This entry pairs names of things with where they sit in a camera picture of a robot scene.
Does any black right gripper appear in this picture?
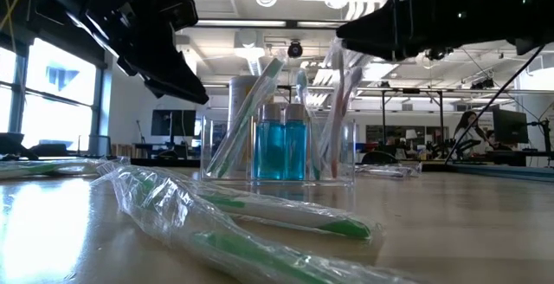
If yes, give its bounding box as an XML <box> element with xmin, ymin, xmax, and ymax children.
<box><xmin>336</xmin><ymin>0</ymin><xmax>477</xmax><ymax>62</ymax></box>

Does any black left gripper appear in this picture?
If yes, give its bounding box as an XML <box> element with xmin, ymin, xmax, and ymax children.
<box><xmin>84</xmin><ymin>0</ymin><xmax>209</xmax><ymax>105</ymax></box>

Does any pink toothbrush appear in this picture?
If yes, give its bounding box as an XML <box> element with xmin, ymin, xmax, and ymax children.
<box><xmin>326</xmin><ymin>43</ymin><xmax>348</xmax><ymax>180</ymax></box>

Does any clear acrylic organizer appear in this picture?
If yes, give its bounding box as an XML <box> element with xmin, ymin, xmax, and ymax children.
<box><xmin>200</xmin><ymin>114</ymin><xmax>357</xmax><ymax>186</ymax></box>

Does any blue mouthwash bottle white cap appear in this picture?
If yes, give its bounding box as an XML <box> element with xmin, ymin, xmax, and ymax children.
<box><xmin>253</xmin><ymin>103</ymin><xmax>287</xmax><ymax>181</ymax></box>
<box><xmin>284</xmin><ymin>103</ymin><xmax>310</xmax><ymax>181</ymax></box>

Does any white canister with yellow label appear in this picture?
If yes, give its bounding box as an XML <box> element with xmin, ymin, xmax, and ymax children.
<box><xmin>228</xmin><ymin>74</ymin><xmax>261</xmax><ymax>177</ymax></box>

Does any black ceiling spotlight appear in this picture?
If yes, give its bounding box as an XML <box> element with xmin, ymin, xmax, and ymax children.
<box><xmin>287</xmin><ymin>40</ymin><xmax>304</xmax><ymax>59</ymax></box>

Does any large room window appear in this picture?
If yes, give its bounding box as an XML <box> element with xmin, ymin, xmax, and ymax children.
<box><xmin>0</xmin><ymin>36</ymin><xmax>107</xmax><ymax>155</ymax></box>

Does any person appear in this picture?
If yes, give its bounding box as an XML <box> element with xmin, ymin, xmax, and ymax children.
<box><xmin>485</xmin><ymin>129</ymin><xmax>512</xmax><ymax>152</ymax></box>
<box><xmin>453</xmin><ymin>110</ymin><xmax>488</xmax><ymax>155</ymax></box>

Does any dark desk monitor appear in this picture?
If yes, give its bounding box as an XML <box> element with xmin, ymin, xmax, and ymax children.
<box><xmin>492</xmin><ymin>108</ymin><xmax>530</xmax><ymax>145</ymax></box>

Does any dark wall monitor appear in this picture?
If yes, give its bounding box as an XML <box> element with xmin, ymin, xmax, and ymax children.
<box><xmin>151</xmin><ymin>109</ymin><xmax>196</xmax><ymax>137</ymax></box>

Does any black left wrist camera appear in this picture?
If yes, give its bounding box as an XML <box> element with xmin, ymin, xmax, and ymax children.
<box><xmin>151</xmin><ymin>0</ymin><xmax>201</xmax><ymax>33</ymax></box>

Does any black metal stand frame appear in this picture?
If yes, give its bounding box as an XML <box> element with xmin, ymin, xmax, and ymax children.
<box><xmin>276</xmin><ymin>85</ymin><xmax>445</xmax><ymax>164</ymax></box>

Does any long ceiling light rail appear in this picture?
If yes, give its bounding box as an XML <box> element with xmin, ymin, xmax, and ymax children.
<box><xmin>190</xmin><ymin>18</ymin><xmax>347</xmax><ymax>29</ymax></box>

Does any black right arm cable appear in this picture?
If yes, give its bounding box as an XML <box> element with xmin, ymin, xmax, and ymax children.
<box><xmin>445</xmin><ymin>44</ymin><xmax>547</xmax><ymax>165</ymax></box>

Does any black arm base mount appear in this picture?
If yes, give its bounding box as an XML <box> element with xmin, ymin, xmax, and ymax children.
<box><xmin>0</xmin><ymin>131</ymin><xmax>41</xmax><ymax>161</ymax></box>

